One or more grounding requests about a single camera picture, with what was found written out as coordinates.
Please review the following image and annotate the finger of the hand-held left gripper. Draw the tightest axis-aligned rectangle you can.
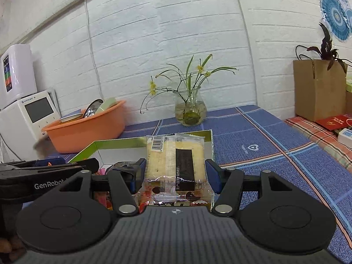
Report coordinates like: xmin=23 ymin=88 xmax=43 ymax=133
xmin=11 ymin=157 xmax=66 ymax=169
xmin=69 ymin=158 xmax=100 ymax=175

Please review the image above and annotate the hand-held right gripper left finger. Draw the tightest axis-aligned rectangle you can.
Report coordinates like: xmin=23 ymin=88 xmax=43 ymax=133
xmin=58 ymin=158 xmax=147 ymax=216

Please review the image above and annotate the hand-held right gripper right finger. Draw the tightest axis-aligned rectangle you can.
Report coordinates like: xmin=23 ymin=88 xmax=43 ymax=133
xmin=205 ymin=159 xmax=293 ymax=215

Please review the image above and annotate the green cardboard box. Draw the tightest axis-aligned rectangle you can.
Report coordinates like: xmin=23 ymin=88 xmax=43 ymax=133
xmin=67 ymin=129 xmax=215 ymax=212

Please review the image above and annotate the cake slice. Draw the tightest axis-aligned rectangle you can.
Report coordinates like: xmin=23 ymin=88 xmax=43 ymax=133
xmin=137 ymin=132 xmax=215 ymax=207

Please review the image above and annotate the person's left hand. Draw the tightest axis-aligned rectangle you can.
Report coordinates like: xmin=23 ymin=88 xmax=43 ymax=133
xmin=0 ymin=238 xmax=26 ymax=263

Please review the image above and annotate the orange plastic basin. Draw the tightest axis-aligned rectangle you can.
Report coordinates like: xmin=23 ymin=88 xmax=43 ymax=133
xmin=41 ymin=100 xmax=127 ymax=154

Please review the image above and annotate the white appliance with screen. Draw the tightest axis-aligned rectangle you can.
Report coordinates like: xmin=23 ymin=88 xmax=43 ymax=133
xmin=0 ymin=90 xmax=61 ymax=161

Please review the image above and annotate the metal bowl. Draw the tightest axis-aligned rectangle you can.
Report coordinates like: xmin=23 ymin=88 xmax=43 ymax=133
xmin=82 ymin=99 xmax=104 ymax=117

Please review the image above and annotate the pale green bowl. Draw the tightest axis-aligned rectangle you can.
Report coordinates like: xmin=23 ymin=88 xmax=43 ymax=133
xmin=95 ymin=97 xmax=117 ymax=113

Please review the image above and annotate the blue plaid tablecloth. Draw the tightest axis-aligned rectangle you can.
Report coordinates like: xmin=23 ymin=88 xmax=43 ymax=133
xmin=20 ymin=104 xmax=352 ymax=262

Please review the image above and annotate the glass vase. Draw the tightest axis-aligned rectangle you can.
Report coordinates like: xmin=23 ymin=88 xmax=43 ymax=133
xmin=174 ymin=86 xmax=207 ymax=127

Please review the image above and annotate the white water purifier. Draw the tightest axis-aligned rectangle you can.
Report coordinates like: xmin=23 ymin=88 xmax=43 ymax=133
xmin=0 ymin=44 xmax=37 ymax=110

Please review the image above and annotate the yellow flowering plant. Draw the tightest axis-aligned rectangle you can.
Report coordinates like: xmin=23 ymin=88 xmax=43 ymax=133
xmin=140 ymin=54 xmax=239 ymax=114

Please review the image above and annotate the orange plaid cloth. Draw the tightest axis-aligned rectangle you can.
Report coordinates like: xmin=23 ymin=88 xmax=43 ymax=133
xmin=284 ymin=115 xmax=352 ymax=171

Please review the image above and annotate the red envelope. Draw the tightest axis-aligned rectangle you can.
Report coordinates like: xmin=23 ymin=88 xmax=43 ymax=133
xmin=316 ymin=114 xmax=352 ymax=131

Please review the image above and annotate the brown paper bag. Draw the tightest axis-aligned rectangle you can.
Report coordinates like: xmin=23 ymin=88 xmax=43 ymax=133
xmin=293 ymin=45 xmax=347 ymax=122

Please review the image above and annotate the white power strip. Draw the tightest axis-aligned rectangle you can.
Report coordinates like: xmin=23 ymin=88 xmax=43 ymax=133
xmin=338 ymin=128 xmax=352 ymax=146

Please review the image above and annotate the purple leaf plant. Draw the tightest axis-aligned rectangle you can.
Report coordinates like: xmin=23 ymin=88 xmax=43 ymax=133
xmin=306 ymin=22 xmax=352 ymax=73

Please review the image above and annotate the white wall cable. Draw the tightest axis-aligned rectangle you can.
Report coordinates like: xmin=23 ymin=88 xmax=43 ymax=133
xmin=85 ymin=0 xmax=101 ymax=94

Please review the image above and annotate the white wall conduit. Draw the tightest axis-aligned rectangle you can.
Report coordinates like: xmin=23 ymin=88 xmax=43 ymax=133
xmin=230 ymin=0 xmax=258 ymax=106

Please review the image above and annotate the blue round wall decal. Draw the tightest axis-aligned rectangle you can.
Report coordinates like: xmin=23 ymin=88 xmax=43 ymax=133
xmin=319 ymin=0 xmax=352 ymax=42

